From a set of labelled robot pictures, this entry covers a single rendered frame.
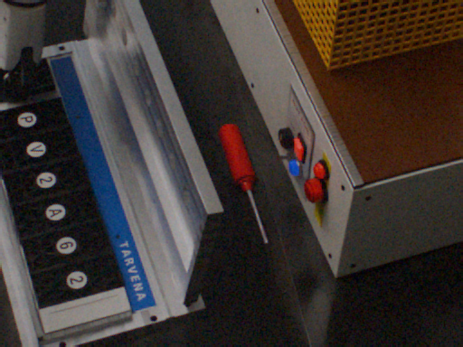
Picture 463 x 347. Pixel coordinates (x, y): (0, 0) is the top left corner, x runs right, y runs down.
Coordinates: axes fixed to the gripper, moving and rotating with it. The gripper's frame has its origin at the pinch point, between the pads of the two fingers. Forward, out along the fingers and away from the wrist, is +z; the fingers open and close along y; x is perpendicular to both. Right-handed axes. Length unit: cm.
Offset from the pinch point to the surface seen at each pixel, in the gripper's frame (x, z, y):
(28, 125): 0.4, 1.2, 7.9
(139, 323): 6.0, 1.4, 38.5
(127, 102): 10.5, -7.0, 12.9
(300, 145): 26.4, -13.2, 27.3
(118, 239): 6.8, 1.1, 27.0
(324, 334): 26, -1, 46
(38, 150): 0.7, 1.2, 12.1
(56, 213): 0.5, 1.2, 21.9
